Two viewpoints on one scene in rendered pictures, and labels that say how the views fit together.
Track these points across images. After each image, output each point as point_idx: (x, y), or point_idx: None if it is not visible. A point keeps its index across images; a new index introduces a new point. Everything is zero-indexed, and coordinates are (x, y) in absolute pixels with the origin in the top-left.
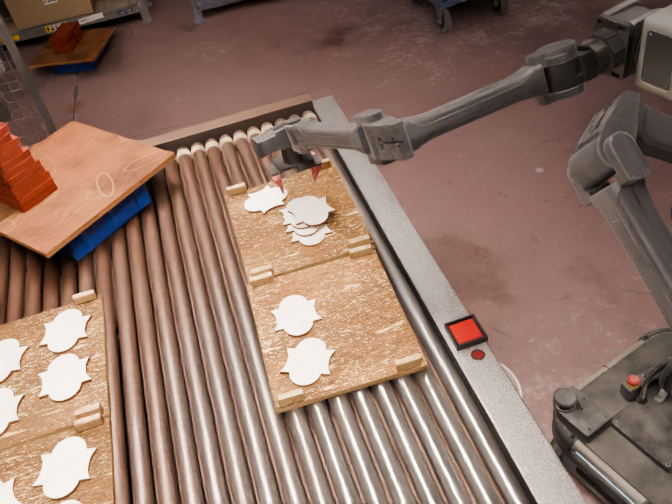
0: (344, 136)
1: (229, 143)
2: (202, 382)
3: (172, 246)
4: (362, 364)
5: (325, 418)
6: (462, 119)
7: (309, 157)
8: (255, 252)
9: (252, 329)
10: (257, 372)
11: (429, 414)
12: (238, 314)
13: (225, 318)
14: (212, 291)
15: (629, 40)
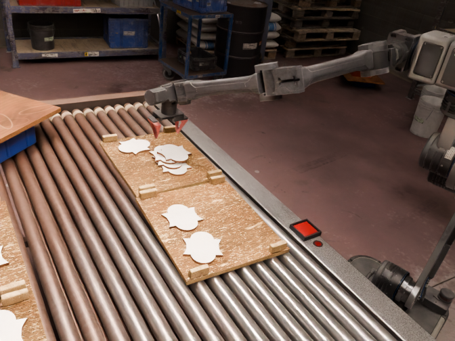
0: (240, 82)
1: (92, 113)
2: (113, 265)
3: (61, 172)
4: (244, 249)
5: (226, 287)
6: (332, 73)
7: (180, 113)
8: (135, 177)
9: (146, 228)
10: (160, 256)
11: None
12: (131, 218)
13: (122, 220)
14: (105, 202)
15: (412, 47)
